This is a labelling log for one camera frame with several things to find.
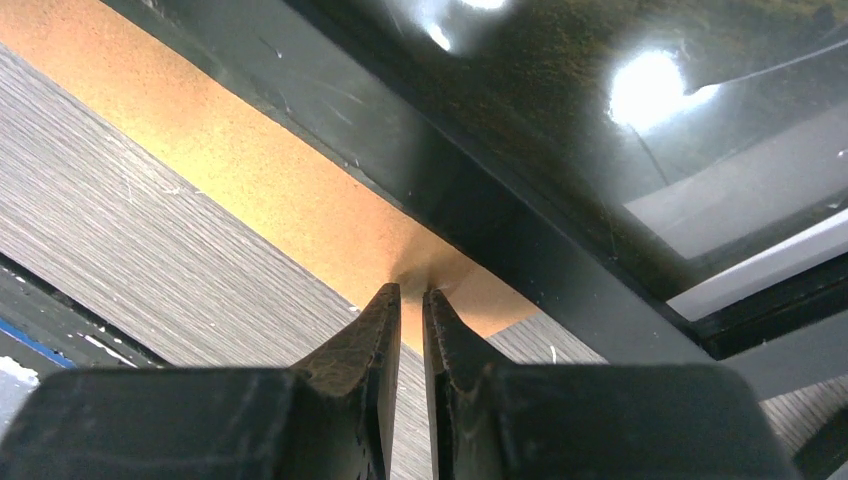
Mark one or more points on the black picture frame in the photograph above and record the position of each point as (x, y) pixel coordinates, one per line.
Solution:
(788, 336)

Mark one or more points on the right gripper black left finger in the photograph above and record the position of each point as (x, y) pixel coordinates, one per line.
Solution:
(330, 415)

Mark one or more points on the brown fibreboard backing board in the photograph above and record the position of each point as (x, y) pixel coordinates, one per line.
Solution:
(275, 183)

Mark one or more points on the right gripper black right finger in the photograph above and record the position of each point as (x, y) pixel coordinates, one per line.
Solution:
(493, 418)

